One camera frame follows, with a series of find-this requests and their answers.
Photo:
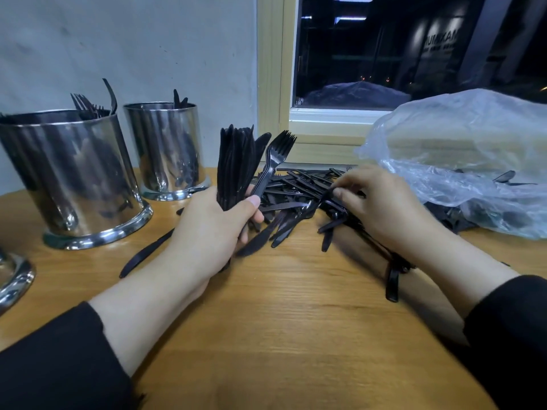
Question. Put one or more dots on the person's left hand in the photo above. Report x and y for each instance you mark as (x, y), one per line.
(209, 239)

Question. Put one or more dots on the lone black plastic knife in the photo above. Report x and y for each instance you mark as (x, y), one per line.
(145, 253)

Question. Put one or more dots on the pile of black plastic cutlery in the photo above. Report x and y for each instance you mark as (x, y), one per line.
(295, 196)

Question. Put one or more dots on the person's right forearm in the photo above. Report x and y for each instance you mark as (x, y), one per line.
(496, 328)

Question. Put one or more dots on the person's right hand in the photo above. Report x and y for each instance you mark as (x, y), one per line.
(389, 209)

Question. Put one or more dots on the person's left forearm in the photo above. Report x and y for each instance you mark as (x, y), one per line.
(85, 354)

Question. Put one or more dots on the bundle of black cutlery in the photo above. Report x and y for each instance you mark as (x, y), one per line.
(256, 149)
(94, 109)
(224, 166)

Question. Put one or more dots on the dark parked car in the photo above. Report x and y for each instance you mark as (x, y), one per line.
(355, 94)

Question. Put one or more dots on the clear plastic bag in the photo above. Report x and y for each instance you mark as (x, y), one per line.
(461, 149)

